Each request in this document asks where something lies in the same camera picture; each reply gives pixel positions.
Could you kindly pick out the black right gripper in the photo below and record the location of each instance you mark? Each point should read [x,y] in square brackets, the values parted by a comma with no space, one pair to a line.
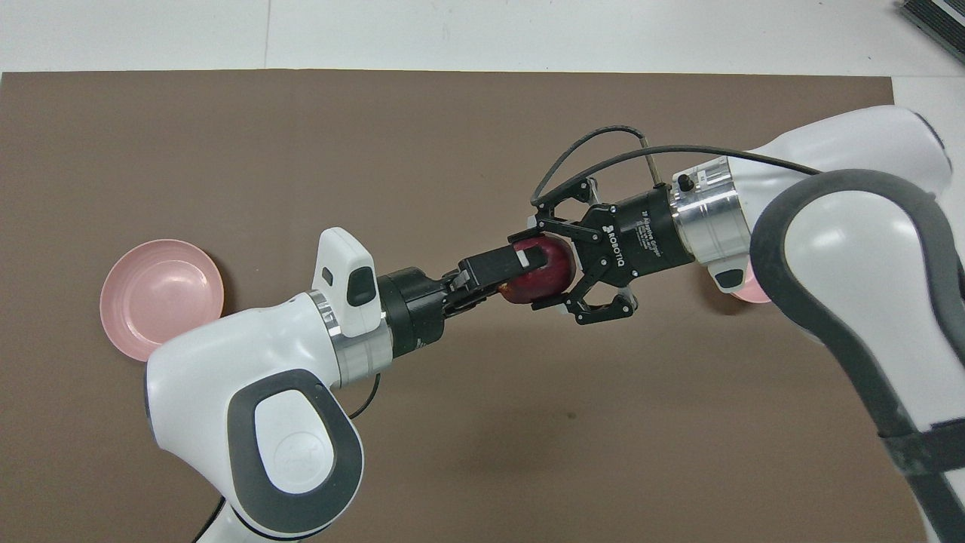
[648,234]

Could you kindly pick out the pink bowl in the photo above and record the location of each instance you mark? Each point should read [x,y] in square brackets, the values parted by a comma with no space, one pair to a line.
[754,292]

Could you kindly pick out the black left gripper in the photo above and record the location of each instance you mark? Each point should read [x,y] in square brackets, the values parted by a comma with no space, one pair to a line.
[415,309]

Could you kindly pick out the brown table mat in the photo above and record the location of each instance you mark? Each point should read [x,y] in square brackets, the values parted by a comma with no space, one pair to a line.
[452,452]

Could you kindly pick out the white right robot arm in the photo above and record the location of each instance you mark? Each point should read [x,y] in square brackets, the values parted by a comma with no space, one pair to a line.
[852,249]

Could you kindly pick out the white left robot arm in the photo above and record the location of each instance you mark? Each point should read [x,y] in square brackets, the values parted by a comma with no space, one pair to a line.
[226,362]

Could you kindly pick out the pink plate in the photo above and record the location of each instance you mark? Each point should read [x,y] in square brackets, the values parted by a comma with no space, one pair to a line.
[151,294]

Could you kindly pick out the dark red apple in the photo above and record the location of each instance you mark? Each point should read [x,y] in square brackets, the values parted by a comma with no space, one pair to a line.
[546,277]

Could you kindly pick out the black ridged device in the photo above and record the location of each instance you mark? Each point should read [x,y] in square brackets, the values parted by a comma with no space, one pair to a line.
[938,16]

